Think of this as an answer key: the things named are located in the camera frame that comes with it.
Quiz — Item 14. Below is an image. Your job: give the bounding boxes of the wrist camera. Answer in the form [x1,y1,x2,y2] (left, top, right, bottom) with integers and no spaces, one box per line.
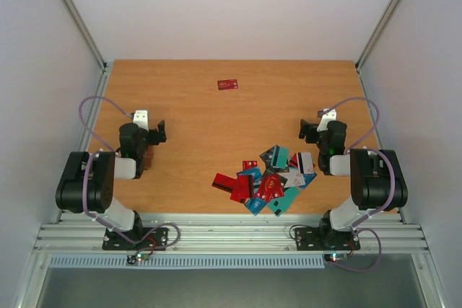
[317,109,336,132]
[132,110,149,131]

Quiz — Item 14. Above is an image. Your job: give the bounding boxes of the left frame post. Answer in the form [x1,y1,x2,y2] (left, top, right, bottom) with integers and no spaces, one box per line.
[62,0,107,71]

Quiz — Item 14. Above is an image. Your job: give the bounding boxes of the frame post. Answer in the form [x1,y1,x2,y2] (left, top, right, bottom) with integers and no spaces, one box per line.
[62,0,107,71]
[355,0,402,74]

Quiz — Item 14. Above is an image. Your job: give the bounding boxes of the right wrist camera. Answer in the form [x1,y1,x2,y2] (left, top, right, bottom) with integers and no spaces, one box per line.
[317,109,336,132]

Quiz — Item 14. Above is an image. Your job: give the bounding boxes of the teal card bottom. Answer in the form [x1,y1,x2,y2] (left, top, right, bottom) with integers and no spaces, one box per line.
[267,187,300,216]

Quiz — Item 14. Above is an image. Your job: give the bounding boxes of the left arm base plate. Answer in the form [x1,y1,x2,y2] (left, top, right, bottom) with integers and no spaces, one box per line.
[102,227,168,251]

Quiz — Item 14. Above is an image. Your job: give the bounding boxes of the black card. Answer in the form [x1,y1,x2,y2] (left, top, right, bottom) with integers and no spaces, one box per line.
[260,145,279,167]

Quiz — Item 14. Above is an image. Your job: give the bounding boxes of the white card with stripe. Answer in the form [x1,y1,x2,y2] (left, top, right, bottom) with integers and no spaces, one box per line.
[297,152,314,175]

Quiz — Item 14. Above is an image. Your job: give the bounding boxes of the small red card top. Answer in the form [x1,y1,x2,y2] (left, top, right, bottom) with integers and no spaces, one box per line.
[242,160,258,170]

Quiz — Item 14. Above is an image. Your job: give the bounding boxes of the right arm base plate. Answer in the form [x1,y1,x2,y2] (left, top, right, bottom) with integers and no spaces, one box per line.
[295,227,361,252]

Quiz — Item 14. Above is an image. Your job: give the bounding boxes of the lone red card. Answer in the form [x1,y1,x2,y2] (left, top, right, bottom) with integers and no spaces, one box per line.
[217,79,238,90]

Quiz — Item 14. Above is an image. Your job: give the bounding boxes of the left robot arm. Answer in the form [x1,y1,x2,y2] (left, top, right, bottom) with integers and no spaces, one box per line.
[55,120,167,249]

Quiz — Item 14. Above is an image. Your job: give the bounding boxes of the left circuit board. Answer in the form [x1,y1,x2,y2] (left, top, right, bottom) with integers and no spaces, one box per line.
[126,253,150,265]

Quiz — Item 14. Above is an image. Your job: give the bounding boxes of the red VIP card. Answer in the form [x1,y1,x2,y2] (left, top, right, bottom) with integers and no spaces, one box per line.
[255,174,284,202]

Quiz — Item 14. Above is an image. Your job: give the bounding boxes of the brown leather card holder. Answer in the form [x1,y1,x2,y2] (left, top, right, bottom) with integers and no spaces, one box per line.
[141,146,154,172]

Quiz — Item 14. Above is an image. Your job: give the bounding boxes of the aluminium frame rails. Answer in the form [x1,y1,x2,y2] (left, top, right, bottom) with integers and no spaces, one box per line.
[33,212,429,254]

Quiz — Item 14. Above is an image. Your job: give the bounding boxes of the blue card right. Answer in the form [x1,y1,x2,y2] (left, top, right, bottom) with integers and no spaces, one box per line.
[298,172,317,190]

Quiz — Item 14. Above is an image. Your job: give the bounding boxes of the blue card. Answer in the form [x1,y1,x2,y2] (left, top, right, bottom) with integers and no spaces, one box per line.
[245,198,268,216]
[237,167,262,182]
[298,172,317,190]

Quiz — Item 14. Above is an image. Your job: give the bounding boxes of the blue card bottom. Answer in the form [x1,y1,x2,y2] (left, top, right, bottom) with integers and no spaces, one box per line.
[245,198,268,216]

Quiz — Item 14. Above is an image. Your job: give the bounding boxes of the circuit board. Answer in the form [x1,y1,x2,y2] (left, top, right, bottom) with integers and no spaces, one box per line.
[126,253,150,265]
[324,252,350,263]

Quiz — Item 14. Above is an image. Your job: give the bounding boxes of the dark red striped card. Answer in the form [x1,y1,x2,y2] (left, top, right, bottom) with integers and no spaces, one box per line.
[212,173,237,193]

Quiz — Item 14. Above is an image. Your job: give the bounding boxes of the right frame post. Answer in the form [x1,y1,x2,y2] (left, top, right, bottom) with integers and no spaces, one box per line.
[355,0,402,74]

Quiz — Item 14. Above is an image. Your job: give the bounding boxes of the white card centre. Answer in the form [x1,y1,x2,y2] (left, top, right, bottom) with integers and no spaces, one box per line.
[279,170,305,188]

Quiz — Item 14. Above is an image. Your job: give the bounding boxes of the red card left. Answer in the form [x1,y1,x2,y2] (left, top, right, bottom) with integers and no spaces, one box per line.
[230,175,253,203]

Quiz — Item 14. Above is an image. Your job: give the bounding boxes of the blue card centre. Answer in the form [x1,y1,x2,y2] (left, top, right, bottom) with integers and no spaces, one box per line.
[237,167,262,182]

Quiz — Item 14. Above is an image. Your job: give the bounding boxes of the grey slotted cable duct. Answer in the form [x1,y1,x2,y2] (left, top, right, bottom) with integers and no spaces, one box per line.
[49,254,325,270]

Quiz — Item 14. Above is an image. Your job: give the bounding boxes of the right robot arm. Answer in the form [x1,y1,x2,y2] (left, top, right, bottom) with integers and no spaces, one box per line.
[299,119,409,250]

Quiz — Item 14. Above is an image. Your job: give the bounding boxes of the right circuit board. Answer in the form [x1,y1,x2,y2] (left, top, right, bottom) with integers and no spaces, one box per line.
[324,252,350,263]

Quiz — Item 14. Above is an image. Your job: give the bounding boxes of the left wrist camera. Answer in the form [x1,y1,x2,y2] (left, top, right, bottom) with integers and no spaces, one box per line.
[132,110,149,131]

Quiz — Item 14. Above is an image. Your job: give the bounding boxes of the teal card with stripe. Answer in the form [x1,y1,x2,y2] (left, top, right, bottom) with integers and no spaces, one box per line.
[270,145,289,170]

